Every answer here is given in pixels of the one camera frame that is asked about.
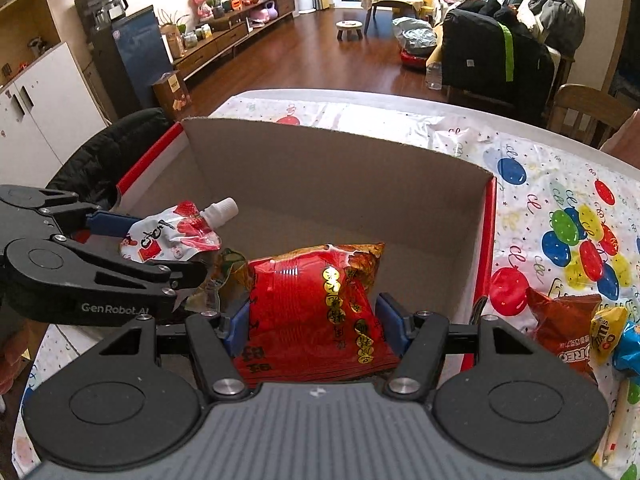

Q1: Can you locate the white strawberry drink pouch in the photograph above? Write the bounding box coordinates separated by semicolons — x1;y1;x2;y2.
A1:
119;197;239;263

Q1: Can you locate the red chip bag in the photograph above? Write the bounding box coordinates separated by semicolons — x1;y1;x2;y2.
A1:
233;243;399;387

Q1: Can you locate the black jacket on chair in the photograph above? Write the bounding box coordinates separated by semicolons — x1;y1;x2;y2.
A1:
47;108;175;210

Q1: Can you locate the orange jelly cup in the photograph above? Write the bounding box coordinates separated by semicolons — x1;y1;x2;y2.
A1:
184;248;247;313

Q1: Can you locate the red cardboard box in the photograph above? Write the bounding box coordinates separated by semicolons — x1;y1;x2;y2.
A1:
118;118;496;323

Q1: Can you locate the white storage cabinet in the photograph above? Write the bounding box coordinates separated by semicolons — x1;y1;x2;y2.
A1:
0;44;105;188

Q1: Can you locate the brown cookie snack bag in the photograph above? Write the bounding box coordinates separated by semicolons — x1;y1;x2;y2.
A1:
526;288;601;378

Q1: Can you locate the cardboard box on floor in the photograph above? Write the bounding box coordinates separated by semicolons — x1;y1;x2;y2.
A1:
152;70;192;122

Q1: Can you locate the dark blue small fridge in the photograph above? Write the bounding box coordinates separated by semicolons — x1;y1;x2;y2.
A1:
75;0;172;118

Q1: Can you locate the yellow candy bag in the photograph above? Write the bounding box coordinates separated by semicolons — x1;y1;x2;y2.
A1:
590;307;628;365

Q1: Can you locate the balloon print plastic tablecloth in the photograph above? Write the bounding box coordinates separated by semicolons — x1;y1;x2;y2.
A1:
12;90;640;480

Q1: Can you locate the blue snack bag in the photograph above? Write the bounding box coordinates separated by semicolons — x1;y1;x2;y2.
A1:
613;322;640;376

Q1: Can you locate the wooden tv cabinet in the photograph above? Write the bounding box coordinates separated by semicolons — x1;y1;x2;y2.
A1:
172;0;295;80

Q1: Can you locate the wooden dining chair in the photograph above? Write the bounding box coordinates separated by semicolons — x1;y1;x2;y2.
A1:
547;84;634;148

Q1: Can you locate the small white stool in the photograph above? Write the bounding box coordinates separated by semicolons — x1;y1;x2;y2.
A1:
335;20;363;41

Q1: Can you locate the dark jacket pile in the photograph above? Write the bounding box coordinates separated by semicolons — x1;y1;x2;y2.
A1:
528;0;586;58

